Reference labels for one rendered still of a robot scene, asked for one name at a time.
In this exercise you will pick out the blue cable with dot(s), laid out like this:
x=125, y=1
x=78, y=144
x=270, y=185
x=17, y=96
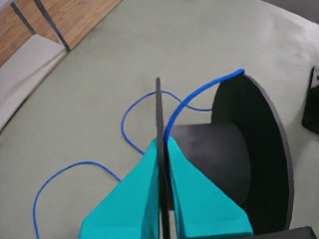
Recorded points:
x=167, y=129

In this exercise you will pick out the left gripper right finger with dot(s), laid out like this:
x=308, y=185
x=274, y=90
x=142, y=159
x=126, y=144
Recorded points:
x=205, y=212

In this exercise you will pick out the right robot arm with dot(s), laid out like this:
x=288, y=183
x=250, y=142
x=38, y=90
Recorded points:
x=311, y=120

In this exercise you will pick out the black cable reel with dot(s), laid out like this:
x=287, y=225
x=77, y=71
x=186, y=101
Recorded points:
x=244, y=151

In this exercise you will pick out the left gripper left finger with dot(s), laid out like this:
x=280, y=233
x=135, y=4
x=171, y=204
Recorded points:
x=125, y=213

